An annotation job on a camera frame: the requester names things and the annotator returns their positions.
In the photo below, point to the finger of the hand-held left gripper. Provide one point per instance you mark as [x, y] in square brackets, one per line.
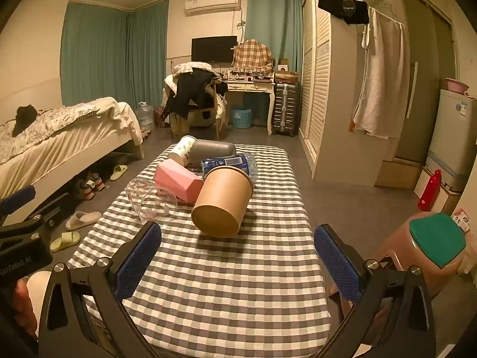
[26, 229]
[18, 196]

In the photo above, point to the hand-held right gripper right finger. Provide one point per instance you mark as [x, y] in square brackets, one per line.
[337, 264]

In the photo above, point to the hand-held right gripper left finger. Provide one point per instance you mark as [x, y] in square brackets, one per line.
[138, 261]

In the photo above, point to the brown kraft paper cup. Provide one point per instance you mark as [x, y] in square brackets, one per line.
[223, 201]

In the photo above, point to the clear plastic cup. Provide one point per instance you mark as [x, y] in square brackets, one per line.
[149, 205]

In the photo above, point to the pink faceted cup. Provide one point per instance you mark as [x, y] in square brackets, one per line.
[175, 181]

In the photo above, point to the white paper cup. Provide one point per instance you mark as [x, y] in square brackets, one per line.
[180, 149]

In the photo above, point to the grey cup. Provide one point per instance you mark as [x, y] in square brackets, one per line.
[212, 151]

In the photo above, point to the person's left hand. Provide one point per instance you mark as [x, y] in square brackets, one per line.
[24, 305]

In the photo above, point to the yellow green slipper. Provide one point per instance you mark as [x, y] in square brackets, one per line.
[65, 241]
[119, 172]

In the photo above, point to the beige slipper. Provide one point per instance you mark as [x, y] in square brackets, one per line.
[84, 220]

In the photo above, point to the pink plastic stool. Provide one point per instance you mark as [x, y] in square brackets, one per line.
[398, 246]

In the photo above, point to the white sneaker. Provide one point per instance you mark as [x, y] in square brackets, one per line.
[97, 181]
[85, 190]

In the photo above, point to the bed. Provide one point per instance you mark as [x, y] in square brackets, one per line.
[74, 145]

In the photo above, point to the black cloth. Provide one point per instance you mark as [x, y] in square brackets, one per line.
[24, 119]

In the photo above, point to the floral quilt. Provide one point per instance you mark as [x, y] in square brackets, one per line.
[48, 123]

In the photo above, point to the grey checkered tablecloth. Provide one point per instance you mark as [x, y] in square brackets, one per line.
[223, 287]

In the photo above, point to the green seat cushion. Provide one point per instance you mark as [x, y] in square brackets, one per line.
[438, 238]

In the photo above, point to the red bottle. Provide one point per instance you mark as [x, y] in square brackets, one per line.
[429, 192]

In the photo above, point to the blue label plastic bottle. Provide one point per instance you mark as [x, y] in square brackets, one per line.
[231, 161]

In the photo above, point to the large water jug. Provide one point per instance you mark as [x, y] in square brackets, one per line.
[144, 116]

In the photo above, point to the patterned bag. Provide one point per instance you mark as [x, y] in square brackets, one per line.
[160, 116]

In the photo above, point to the wooden chair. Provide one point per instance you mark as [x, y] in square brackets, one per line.
[216, 123]

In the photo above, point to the grey suitcase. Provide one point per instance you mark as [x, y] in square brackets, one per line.
[285, 108]

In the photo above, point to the wide teal curtain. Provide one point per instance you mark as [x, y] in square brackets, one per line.
[100, 52]

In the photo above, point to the small white fridge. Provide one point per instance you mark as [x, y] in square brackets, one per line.
[452, 138]

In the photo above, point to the blue plastic basket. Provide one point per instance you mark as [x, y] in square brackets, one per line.
[242, 118]

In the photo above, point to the black clothes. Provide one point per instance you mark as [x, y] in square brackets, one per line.
[190, 89]

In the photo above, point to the white louvred wardrobe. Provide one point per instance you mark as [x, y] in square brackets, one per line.
[335, 82]

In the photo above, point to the cardboard box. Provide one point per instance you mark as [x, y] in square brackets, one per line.
[286, 76]

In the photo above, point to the white hanging towel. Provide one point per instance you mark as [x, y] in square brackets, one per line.
[384, 74]

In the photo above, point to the light clothes pile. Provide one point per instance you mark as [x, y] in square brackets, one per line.
[186, 69]

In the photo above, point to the white dressing desk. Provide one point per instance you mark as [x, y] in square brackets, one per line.
[246, 87]

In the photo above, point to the frosted glass door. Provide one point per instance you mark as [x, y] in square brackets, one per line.
[428, 82]

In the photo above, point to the pink basin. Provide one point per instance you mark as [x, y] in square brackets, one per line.
[456, 85]

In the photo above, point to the plaid cloth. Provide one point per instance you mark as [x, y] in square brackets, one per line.
[253, 56]

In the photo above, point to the black television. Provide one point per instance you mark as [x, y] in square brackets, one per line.
[214, 48]

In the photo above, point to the narrow teal curtain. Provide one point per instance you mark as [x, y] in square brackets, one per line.
[274, 18]

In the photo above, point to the black hanging garment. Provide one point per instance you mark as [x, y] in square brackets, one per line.
[344, 5]

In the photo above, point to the white air conditioner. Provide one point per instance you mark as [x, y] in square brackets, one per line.
[212, 3]

